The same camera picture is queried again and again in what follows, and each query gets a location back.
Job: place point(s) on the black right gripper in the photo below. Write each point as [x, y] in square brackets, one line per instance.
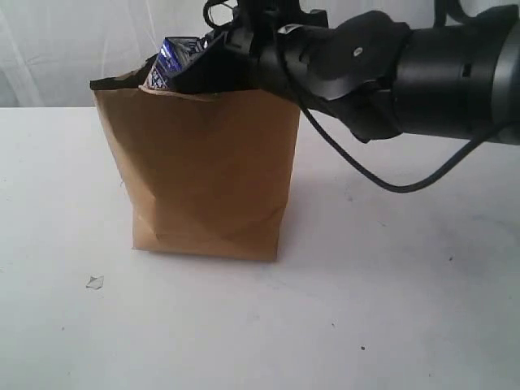
[268, 48]

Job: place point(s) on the brown paper bag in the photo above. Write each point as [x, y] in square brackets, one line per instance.
[206, 175]

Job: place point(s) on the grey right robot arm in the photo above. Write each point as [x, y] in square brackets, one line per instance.
[380, 78]

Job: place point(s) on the clear plastic scrap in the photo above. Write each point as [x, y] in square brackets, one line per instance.
[95, 282]

